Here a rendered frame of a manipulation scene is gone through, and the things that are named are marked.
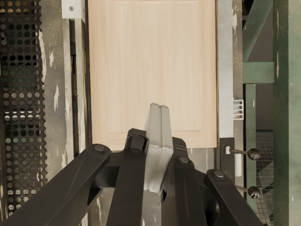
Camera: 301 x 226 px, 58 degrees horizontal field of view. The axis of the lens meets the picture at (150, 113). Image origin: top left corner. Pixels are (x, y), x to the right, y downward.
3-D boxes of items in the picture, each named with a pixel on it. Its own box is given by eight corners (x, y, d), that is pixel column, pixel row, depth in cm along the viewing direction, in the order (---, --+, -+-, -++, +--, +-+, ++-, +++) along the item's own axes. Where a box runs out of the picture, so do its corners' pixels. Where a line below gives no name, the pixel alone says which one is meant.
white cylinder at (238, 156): (239, 174, 99) (239, 152, 98) (242, 176, 96) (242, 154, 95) (231, 174, 99) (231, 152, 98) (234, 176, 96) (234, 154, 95)
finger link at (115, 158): (136, 198, 14) (78, 186, 14) (142, 149, 19) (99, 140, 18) (143, 174, 13) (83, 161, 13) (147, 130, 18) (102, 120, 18)
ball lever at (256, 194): (229, 177, 95) (263, 186, 84) (229, 188, 95) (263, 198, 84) (221, 179, 93) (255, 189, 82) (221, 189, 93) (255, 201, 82)
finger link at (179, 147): (171, 180, 13) (229, 193, 14) (167, 134, 18) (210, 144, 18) (163, 203, 14) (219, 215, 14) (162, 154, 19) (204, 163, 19)
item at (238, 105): (240, 99, 98) (243, 99, 95) (240, 119, 98) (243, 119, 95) (229, 99, 97) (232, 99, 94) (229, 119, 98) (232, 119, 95)
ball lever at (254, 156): (228, 143, 95) (263, 148, 84) (229, 154, 95) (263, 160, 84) (221, 144, 93) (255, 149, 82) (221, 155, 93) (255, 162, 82)
